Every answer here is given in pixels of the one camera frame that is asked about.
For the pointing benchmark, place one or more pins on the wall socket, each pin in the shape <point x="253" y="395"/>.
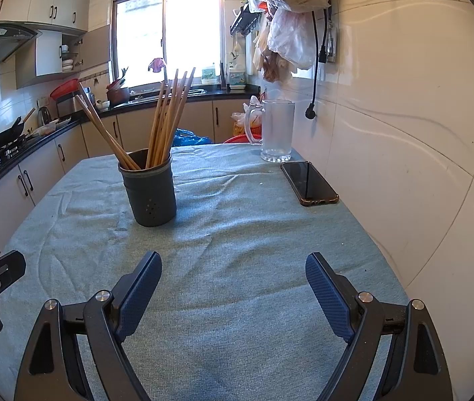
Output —
<point x="332" y="41"/>

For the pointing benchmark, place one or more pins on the black smartphone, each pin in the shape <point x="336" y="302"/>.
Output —
<point x="308" y="181"/>

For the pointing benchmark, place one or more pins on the open wall cabinet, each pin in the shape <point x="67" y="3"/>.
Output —
<point x="47" y="54"/>

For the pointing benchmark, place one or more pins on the steel kettle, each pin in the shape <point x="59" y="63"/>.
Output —
<point x="44" y="116"/>

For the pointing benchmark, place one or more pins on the red plastic basin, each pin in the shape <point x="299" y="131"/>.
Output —
<point x="237" y="139"/>

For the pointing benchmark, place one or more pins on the gas stove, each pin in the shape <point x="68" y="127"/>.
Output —
<point x="7" y="150"/>

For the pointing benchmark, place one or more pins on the black frying pan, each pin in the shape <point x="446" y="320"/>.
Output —
<point x="5" y="138"/>

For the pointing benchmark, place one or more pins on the bundle of wooden chopsticks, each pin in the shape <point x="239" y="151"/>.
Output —
<point x="166" y="125"/>

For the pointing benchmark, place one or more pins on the pink cloth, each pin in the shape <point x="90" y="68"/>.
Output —
<point x="156" y="64"/>

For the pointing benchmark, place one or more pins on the small stone bowl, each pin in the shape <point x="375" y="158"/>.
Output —
<point x="102" y="105"/>

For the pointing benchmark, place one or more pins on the silver rice cooker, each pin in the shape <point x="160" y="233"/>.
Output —
<point x="67" y="106"/>

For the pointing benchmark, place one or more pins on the black kitchen countertop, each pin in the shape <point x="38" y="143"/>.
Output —
<point x="212" y="94"/>

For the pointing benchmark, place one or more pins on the black utensil rack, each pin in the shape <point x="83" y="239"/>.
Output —
<point x="243" y="21"/>

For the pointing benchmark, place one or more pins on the crumpled white plastic bag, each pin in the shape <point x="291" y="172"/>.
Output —
<point x="239" y="115"/>

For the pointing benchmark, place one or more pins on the brown hanging bag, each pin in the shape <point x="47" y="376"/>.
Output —
<point x="274" y="71"/>

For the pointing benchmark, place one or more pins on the stack of white bowls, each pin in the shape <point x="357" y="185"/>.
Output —
<point x="67" y="63"/>

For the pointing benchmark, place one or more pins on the blue plastic bag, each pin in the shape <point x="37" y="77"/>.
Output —
<point x="191" y="140"/>

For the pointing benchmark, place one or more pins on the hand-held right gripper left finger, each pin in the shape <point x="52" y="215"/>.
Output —
<point x="139" y="296"/>

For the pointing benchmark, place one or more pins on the tray of food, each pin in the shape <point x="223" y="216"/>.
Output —
<point x="53" y="127"/>

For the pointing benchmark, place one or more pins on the green-grey tablecloth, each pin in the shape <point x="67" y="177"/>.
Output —
<point x="241" y="238"/>

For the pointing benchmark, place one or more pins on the green white box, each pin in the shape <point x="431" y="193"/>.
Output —
<point x="208" y="74"/>

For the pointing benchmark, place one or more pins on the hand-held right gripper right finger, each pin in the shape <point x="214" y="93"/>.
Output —
<point x="331" y="296"/>

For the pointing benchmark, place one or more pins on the white carton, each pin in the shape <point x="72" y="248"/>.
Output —
<point x="237" y="79"/>

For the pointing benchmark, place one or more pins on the brown clay pot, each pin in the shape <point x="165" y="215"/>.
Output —
<point x="119" y="97"/>

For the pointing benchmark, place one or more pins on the clear glass mug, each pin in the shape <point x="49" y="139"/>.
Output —
<point x="276" y="133"/>

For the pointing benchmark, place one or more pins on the beige lower cabinets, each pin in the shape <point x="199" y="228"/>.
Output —
<point x="7" y="196"/>

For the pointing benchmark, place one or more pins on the window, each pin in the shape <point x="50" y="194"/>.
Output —
<point x="141" y="37"/>

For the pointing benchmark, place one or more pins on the translucent plastic bag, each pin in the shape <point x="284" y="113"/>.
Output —
<point x="291" y="37"/>

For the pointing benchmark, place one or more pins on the dark grey chopstick holder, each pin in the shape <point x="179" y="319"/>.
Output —
<point x="149" y="192"/>

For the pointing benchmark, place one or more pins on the red plastic colander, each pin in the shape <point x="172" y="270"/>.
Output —
<point x="63" y="89"/>

